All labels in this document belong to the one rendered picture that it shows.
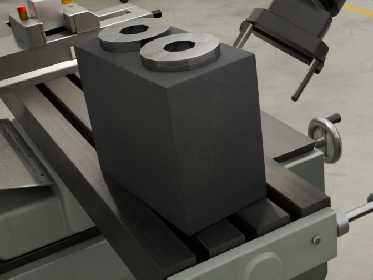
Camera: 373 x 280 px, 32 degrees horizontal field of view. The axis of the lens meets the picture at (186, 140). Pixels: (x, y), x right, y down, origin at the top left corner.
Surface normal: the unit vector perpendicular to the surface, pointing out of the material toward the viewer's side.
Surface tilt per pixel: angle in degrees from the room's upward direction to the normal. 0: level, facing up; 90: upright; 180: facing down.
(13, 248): 90
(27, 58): 90
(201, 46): 0
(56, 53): 90
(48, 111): 0
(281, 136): 0
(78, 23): 90
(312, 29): 51
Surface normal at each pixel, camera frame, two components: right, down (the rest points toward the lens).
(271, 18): -0.08, -0.20
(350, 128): -0.13, -0.88
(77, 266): 0.46, 0.36
